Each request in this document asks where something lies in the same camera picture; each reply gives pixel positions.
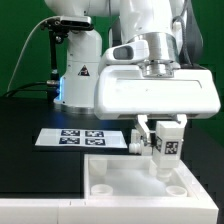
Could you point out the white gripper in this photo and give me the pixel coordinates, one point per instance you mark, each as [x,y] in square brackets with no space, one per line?
[122,92]

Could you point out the white square tabletop tray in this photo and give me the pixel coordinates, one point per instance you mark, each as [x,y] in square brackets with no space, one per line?
[120,177]

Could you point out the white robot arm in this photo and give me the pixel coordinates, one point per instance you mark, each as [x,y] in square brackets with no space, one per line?
[168,26]

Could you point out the white L-shaped corner fence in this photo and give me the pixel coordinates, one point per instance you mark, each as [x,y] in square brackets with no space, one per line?
[198,209]

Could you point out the white tag sheet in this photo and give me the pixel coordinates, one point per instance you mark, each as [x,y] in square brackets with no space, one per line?
[80,137]

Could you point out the black camera on stand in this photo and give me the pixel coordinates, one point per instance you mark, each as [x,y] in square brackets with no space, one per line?
[59,28]

